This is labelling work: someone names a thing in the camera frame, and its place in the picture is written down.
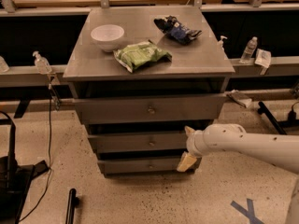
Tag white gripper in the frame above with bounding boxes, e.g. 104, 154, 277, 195
177, 126, 208, 172

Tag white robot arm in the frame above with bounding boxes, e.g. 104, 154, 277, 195
177, 124, 299, 175

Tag grey top drawer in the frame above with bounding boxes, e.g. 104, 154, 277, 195
74, 94, 227, 124

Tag grey drawer cabinet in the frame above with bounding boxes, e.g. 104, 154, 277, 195
64, 6, 234, 176

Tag folded grey cloth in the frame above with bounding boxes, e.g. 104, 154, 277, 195
227, 90, 252, 108

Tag black stand leg right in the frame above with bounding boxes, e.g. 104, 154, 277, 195
257, 101, 299, 134

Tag green chip bag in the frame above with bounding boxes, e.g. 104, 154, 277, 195
113, 41, 172, 73

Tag small white pump bottle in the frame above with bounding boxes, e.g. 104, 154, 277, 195
218, 35, 228, 51

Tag clear plastic water bottle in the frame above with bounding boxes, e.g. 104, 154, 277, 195
240, 36, 258, 63

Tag blue chip bag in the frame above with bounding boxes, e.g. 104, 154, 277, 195
154, 16, 202, 45

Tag white wipes packet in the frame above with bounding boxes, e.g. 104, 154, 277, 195
254, 49, 271, 68

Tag black floor bar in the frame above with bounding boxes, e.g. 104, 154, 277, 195
65, 189, 79, 224

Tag white bowl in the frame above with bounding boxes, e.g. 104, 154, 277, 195
91, 24, 124, 52

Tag black stand base left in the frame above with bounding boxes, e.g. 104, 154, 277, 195
0, 111, 50, 224

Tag clear bottle far left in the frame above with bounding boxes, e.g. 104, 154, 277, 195
0, 56, 9, 73

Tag black cable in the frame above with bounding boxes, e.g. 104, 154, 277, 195
18, 83, 54, 223

